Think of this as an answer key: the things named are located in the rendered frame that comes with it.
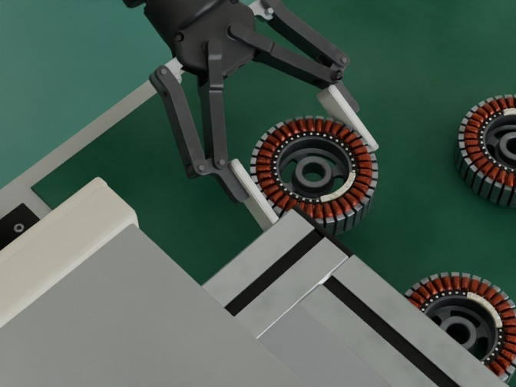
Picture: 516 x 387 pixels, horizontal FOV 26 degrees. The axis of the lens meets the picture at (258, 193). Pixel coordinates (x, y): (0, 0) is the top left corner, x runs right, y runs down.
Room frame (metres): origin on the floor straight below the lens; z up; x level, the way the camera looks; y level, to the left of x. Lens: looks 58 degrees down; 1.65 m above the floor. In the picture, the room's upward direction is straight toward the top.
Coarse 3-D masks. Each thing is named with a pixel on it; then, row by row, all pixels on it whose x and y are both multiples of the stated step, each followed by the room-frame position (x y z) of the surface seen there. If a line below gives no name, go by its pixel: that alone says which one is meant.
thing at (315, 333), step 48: (288, 240) 0.30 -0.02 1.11; (336, 240) 0.30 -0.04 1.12; (240, 288) 0.27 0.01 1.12; (288, 288) 0.27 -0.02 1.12; (336, 288) 0.28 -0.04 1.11; (384, 288) 0.27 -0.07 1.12; (288, 336) 0.25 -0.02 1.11; (336, 336) 0.25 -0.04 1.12; (384, 336) 0.25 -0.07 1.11; (432, 336) 0.25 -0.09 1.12; (336, 384) 0.22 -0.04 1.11; (384, 384) 0.22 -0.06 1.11; (432, 384) 0.22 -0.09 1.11; (480, 384) 0.22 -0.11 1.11
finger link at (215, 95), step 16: (208, 48) 0.61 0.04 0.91; (208, 64) 0.60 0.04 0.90; (208, 80) 0.59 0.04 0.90; (208, 96) 0.58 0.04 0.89; (208, 112) 0.57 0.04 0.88; (208, 128) 0.55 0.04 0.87; (224, 128) 0.55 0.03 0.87; (208, 144) 0.54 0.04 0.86; (224, 144) 0.54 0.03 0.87; (224, 160) 0.53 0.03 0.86
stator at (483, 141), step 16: (496, 96) 0.65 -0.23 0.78; (480, 112) 0.63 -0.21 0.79; (496, 112) 0.63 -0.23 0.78; (512, 112) 0.63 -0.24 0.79; (464, 128) 0.62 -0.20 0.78; (480, 128) 0.62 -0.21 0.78; (496, 128) 0.63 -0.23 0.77; (512, 128) 0.63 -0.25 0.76; (464, 144) 0.60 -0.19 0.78; (480, 144) 0.60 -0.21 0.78; (496, 144) 0.61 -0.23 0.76; (512, 144) 0.61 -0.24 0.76; (464, 160) 0.58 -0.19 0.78; (480, 160) 0.58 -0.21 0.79; (496, 160) 0.59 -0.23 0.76; (512, 160) 0.59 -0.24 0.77; (464, 176) 0.58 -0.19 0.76; (480, 176) 0.56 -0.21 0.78; (496, 176) 0.56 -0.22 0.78; (512, 176) 0.56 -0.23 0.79; (496, 192) 0.55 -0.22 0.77; (512, 192) 0.55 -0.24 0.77
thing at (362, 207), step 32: (288, 128) 0.58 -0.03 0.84; (320, 128) 0.58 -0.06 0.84; (352, 128) 0.58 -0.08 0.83; (256, 160) 0.54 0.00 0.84; (288, 160) 0.56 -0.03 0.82; (320, 160) 0.55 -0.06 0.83; (352, 160) 0.54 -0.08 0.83; (288, 192) 0.51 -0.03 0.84; (320, 192) 0.52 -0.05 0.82; (352, 192) 0.51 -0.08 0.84; (320, 224) 0.48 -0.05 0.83; (352, 224) 0.50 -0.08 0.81
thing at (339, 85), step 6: (330, 66) 0.63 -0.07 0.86; (336, 66) 0.63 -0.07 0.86; (324, 84) 0.62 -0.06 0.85; (330, 84) 0.61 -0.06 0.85; (336, 84) 0.61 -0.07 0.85; (342, 84) 0.62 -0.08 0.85; (342, 90) 0.61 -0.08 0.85; (342, 96) 0.61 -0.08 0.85; (348, 96) 0.61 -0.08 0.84; (348, 102) 0.60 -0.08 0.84; (354, 102) 0.60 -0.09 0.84; (354, 108) 0.60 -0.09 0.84
